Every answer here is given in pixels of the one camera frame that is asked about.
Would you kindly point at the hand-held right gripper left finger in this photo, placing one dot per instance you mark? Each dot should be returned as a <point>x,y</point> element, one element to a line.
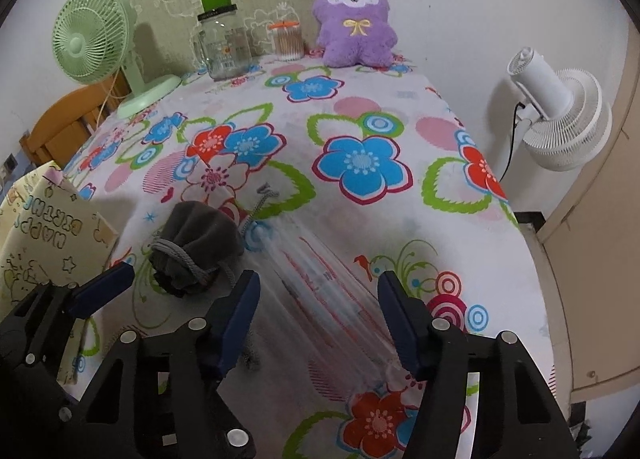
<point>240,324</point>

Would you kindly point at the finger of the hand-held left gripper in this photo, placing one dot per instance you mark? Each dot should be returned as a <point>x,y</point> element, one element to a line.
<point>105,285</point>

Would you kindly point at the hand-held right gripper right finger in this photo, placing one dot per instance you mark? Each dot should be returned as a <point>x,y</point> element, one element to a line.
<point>400,329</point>

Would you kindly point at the yellow printed storage box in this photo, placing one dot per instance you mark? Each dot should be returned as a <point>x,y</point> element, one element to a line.
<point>45,239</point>

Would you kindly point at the clear plastic packet red print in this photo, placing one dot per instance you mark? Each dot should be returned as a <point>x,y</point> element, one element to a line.
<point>325,299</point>

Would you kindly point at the beige door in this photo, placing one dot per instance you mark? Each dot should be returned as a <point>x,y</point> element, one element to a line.
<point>600,239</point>

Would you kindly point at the green desk fan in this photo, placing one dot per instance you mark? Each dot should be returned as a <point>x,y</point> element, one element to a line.
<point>85,39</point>

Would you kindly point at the white fan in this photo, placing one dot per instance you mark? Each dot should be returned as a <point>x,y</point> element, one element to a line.
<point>565,124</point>

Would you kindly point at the cotton swab container orange lid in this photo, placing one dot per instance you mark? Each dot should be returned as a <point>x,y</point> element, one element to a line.
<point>287,44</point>

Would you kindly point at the purple plush toy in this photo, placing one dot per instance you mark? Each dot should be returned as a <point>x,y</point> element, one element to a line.
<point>355,39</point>

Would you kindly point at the green patterned wall sheet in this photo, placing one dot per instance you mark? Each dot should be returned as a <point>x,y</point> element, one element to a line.
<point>165,4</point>

